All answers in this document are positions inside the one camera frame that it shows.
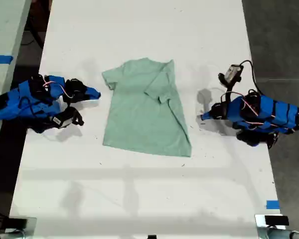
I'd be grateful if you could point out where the pale green T-shirt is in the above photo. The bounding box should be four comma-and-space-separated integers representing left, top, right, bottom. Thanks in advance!
101, 57, 192, 158

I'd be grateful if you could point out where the pale side table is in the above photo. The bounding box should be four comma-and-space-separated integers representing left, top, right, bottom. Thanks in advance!
0, 0, 32, 156

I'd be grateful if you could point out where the short blue tape strip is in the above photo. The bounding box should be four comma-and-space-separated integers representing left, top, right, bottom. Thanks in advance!
266, 200, 281, 210

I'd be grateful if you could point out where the small black box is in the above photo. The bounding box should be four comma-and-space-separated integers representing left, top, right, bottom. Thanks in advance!
264, 215, 290, 227
7, 217, 28, 230

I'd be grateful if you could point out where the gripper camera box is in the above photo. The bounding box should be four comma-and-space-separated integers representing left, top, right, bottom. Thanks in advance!
51, 107, 85, 129
218, 64, 244, 88

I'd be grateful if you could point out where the black floor cable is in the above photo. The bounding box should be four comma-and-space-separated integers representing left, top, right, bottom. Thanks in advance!
20, 27, 45, 49

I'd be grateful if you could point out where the metal table bracket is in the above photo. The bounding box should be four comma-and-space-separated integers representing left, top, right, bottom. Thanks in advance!
254, 214, 299, 239
3, 216, 38, 239

